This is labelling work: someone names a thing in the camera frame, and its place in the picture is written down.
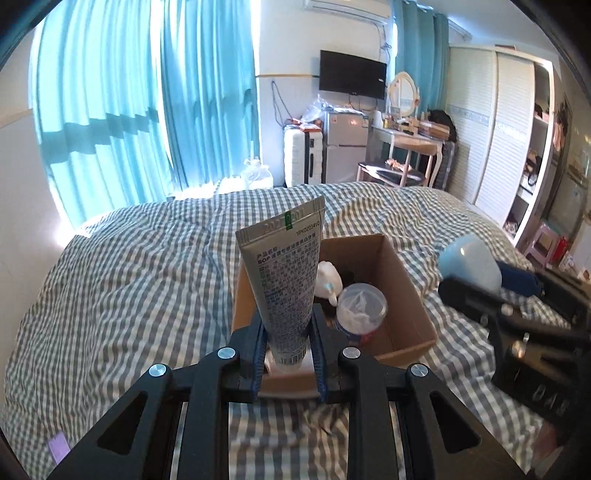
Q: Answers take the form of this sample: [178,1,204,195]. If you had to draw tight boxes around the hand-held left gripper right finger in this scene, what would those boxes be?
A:
[308,305,528,480]

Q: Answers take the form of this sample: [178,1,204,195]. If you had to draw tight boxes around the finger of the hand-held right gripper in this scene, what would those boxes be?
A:
[496,261,546,297]
[437,276,514,324]

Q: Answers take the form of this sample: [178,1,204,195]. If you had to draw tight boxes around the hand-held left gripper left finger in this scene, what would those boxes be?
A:
[46,318,269,480]

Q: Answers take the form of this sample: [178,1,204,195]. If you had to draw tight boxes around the light blue rounded object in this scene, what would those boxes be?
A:
[438,233,503,292]

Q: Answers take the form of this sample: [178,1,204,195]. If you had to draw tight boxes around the brown cardboard box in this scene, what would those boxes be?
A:
[231,234,438,398]

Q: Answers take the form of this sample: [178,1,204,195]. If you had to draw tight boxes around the clear plastic round container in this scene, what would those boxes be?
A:
[335,284,389,346]

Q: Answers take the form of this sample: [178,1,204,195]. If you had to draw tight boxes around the small white rounded bottle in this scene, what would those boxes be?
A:
[316,261,343,298]

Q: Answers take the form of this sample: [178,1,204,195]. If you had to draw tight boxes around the grey squeeze tube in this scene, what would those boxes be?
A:
[235,196,326,376]

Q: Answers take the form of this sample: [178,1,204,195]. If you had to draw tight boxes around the pink plastic stool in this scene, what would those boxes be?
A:
[522,222,557,266]

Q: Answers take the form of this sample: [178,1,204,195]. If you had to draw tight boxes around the red container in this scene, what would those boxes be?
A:
[551,236,570,266]

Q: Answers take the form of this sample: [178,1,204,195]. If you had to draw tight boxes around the grey checked blanket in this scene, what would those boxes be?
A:
[0,181,591,480]

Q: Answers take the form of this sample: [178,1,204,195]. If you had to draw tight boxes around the white louvred wardrobe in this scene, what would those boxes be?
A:
[445,45,561,250]

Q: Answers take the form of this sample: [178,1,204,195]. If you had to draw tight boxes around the wooden chair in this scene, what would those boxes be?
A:
[356,158,426,188]

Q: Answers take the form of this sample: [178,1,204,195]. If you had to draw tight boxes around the black bag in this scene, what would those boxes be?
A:
[427,109,458,144]

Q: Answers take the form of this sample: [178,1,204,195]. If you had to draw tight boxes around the white dressing table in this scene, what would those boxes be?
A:
[369,124,446,188]

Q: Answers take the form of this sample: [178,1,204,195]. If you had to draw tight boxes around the small silver fridge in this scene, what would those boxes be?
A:
[323,110,370,184]

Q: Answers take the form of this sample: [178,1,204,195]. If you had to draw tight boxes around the white suitcase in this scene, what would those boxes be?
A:
[283,127,328,188]

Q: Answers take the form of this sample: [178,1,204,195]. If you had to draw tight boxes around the oval white-framed mirror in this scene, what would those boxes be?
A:
[387,71,422,120]

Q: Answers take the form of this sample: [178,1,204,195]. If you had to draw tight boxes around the purple paper strip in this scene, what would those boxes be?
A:
[46,431,70,464]

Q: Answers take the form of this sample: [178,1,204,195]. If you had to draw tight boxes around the clear plastic bag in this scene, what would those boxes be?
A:
[302,95,334,127]

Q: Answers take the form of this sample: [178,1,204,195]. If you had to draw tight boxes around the narrow teal curtain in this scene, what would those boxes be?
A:
[392,0,451,116]

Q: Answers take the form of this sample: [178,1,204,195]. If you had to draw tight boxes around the wide teal curtain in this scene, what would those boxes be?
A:
[30,0,175,232]

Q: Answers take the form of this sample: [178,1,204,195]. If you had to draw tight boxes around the white air conditioner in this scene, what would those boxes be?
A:
[302,0,390,25]

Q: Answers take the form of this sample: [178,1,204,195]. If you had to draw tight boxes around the black wall television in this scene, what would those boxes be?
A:
[320,50,387,100]

